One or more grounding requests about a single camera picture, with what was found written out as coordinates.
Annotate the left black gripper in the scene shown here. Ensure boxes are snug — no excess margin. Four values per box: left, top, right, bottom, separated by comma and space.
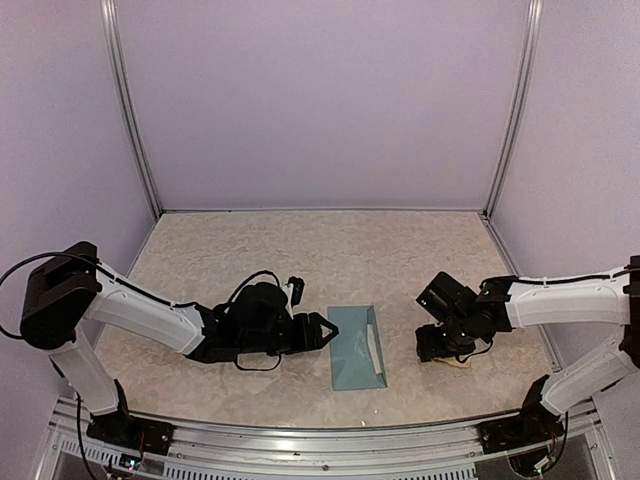
240, 312, 339, 356

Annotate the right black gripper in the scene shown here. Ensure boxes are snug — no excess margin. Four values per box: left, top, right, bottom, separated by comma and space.
416, 316, 476, 362

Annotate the yellow paper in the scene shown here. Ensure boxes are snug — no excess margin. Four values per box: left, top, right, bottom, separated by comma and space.
434, 357, 471, 369

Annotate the blue envelope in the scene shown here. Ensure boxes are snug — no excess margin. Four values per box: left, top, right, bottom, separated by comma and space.
327, 305, 388, 392

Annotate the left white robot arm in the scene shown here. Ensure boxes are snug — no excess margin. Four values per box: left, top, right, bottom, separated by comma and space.
1, 242, 339, 445

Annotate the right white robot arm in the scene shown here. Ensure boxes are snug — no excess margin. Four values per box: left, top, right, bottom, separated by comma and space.
416, 256, 639, 444

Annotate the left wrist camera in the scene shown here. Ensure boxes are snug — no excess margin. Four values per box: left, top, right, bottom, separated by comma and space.
286, 276, 305, 307

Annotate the left camera cable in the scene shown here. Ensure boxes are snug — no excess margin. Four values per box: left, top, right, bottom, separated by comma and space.
219, 269, 291, 372

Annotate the aluminium front rail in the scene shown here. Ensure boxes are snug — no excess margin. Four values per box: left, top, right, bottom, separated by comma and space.
28, 398, 621, 479

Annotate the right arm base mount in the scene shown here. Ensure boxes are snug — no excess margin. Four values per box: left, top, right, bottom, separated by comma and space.
477, 404, 565, 454

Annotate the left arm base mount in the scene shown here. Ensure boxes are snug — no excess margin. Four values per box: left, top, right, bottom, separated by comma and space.
87, 411, 175, 456

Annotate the right aluminium corner post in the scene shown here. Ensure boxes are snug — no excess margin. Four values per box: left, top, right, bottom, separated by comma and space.
482, 0, 543, 223

